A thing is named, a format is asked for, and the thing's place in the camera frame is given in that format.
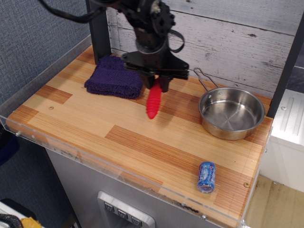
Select dark grey vertical post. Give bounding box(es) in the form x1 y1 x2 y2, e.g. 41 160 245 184
89 11 112 64

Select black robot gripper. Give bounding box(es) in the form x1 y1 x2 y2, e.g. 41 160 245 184
122 40 189 93

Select white appliance at right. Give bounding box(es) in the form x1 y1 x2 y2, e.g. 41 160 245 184
259 89 304 192

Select yellow object bottom left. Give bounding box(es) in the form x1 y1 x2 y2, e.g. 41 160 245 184
20 217 42 228

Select red handled metal spoon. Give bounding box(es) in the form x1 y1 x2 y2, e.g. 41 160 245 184
146 78 162 119

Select silver steel pot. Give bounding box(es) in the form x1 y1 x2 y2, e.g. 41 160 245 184
193 67 265 141

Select silver toy fridge cabinet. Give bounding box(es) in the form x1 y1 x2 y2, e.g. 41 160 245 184
47 150 239 228

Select clear acrylic table guard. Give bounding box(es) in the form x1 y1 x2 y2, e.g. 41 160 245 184
1 37 273 228

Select silver dispenser button panel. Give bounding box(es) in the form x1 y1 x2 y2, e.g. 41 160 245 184
97 191 156 228

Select blue gum bottle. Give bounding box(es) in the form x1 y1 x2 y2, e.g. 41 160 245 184
197 161 216 194

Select folded purple towel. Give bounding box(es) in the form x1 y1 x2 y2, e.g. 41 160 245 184
84 55 143 99

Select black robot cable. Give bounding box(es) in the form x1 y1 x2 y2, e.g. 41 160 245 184
39 0 106 24

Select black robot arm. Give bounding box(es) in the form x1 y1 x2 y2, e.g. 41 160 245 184
96 0 189 93

